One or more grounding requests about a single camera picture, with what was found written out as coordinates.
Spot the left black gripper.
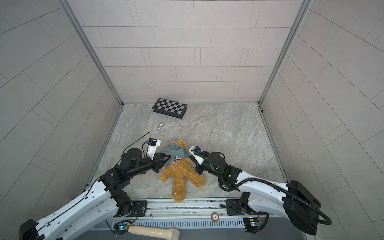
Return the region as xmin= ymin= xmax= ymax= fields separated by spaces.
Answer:
xmin=126 ymin=153 xmax=172 ymax=179

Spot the grey-green teddy sweater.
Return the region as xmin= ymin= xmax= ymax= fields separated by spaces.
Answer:
xmin=161 ymin=144 xmax=190 ymax=167

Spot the tan teddy bear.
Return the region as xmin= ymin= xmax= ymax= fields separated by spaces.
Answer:
xmin=160 ymin=140 xmax=206 ymax=203

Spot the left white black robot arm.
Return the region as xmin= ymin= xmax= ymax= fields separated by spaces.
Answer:
xmin=19 ymin=148 xmax=171 ymax=240

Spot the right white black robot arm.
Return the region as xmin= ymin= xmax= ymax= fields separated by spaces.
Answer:
xmin=189 ymin=146 xmax=323 ymax=236

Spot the folded black white chessboard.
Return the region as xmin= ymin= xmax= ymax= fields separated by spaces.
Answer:
xmin=152 ymin=98 xmax=188 ymax=119

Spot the round red white sticker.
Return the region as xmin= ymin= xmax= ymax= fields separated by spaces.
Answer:
xmin=211 ymin=212 xmax=220 ymax=223

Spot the right green circuit board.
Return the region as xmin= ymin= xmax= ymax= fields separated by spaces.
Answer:
xmin=243 ymin=218 xmax=260 ymax=234

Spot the green circuit board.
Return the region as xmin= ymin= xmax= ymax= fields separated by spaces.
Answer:
xmin=113 ymin=221 xmax=132 ymax=236
xmin=243 ymin=218 xmax=260 ymax=234

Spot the left green circuit board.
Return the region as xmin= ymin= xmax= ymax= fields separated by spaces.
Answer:
xmin=113 ymin=221 xmax=132 ymax=236

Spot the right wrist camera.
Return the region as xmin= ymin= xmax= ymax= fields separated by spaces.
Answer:
xmin=189 ymin=146 xmax=205 ymax=166

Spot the right black corrugated cable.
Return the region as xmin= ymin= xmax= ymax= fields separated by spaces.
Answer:
xmin=191 ymin=149 xmax=333 ymax=226

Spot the aluminium mounting rail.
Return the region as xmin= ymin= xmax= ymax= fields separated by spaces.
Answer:
xmin=58 ymin=196 xmax=311 ymax=222

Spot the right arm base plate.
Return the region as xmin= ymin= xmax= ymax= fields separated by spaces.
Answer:
xmin=225 ymin=199 xmax=259 ymax=216

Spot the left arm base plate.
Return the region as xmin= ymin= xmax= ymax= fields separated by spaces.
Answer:
xmin=118 ymin=201 xmax=148 ymax=218

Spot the beige wooden handle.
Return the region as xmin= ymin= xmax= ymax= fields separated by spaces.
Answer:
xmin=128 ymin=226 xmax=180 ymax=240

